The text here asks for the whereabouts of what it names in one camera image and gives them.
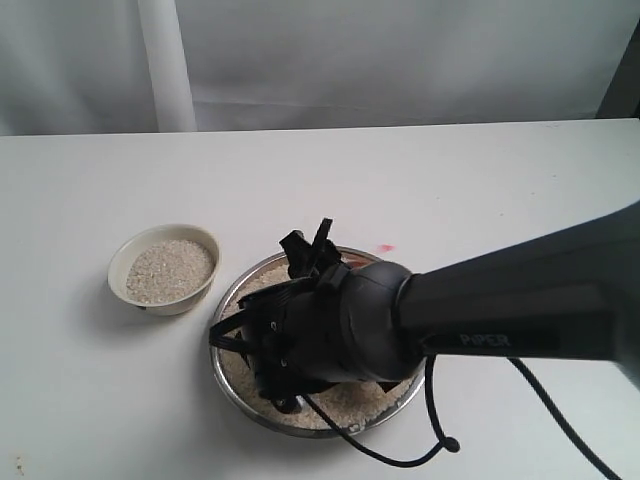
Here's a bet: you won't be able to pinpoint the rice in steel tray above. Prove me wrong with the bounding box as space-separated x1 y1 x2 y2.
218 258 422 433

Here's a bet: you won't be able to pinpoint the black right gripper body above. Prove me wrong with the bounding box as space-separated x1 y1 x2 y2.
235 272 360 414

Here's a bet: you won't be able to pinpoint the white backdrop cloth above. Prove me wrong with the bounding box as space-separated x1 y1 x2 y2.
1 1 639 136

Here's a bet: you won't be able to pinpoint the steel round tray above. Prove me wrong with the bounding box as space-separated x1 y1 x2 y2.
209 253 424 439

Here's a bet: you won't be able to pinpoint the small cream bowl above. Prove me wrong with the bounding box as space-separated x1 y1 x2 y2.
108 224 221 316

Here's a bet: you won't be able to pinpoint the white uncooked rice grains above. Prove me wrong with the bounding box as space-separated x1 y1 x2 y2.
126 240 216 304

